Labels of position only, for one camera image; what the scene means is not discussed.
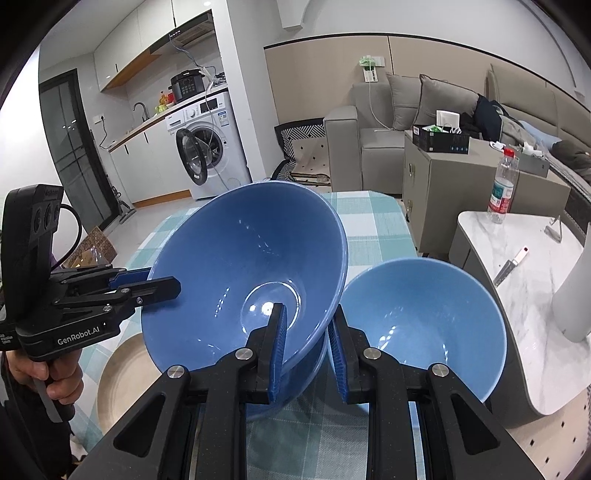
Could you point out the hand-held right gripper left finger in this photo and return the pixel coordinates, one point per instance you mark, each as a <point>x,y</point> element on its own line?
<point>278,350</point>

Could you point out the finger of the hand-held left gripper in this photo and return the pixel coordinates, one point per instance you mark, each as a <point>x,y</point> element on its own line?
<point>131,276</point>
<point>157,287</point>

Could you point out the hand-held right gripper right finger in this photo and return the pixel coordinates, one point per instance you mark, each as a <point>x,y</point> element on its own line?
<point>336,360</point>

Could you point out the blue bowl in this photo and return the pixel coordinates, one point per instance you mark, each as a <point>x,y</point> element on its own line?
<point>300,387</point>
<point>221,258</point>
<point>415,314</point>

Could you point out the cream plate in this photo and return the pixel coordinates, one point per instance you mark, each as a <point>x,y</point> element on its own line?
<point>124,378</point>

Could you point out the person's left forearm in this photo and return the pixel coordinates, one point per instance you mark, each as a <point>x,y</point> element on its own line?
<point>27,438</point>

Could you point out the person's left hand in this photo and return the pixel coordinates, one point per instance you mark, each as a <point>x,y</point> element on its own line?
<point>64,387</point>

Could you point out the patterned cardboard sheet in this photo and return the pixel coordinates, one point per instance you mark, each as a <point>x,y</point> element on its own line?
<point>99,242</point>

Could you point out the white lower kitchen cabinets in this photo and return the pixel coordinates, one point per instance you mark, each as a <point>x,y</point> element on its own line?
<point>147,161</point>

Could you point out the white kitchen cabinets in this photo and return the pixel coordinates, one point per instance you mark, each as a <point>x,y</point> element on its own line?
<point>129,50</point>
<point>147,161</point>

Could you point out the black glass door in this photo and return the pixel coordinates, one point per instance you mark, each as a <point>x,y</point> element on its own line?
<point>69,152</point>

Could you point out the white washing machine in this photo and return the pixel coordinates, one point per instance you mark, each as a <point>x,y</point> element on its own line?
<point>231,152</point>

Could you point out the kitchen faucet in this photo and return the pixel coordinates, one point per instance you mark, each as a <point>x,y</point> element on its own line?
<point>146,110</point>

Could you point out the yellow bottle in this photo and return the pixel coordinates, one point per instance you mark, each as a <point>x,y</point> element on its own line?
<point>162,105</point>

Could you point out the small knife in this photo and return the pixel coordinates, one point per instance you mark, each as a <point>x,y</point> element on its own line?
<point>508,270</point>

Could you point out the marble coffee table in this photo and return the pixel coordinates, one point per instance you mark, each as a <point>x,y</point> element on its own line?
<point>521,300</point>

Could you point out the black pressure cooker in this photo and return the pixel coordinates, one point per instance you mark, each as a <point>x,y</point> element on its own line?
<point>187,85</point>

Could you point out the black white patterned chair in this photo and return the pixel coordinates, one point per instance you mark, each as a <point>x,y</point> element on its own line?
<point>300,134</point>

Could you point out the grey side cabinet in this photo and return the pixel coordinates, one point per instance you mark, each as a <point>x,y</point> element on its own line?
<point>452,184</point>

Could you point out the grey sofa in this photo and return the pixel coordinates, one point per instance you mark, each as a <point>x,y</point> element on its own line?
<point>341,147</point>

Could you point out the white upper kitchen cabinets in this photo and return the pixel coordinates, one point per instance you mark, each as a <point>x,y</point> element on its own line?
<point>129,50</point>

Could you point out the white dotted floor mat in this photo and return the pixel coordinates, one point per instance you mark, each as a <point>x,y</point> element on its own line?
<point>554,443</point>

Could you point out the plastic water bottle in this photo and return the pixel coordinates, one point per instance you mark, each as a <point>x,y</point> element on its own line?
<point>502,189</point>

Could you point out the black box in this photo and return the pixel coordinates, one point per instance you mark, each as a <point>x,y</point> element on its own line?
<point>438,143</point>

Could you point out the range hood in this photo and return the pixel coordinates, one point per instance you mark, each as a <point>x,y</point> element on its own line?
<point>184,34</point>

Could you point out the small metal stand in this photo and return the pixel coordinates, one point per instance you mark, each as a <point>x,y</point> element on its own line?
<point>554,230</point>

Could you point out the grey pillow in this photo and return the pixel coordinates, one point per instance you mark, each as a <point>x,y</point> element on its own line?
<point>448,99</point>
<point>406,101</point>

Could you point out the black bag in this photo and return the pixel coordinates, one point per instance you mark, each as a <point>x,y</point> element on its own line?
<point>487,115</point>

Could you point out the grey blanket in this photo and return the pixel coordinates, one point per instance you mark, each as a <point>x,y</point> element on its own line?
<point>512,129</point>

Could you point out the wall socket with green charger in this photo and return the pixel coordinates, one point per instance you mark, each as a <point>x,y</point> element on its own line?
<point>369,62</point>

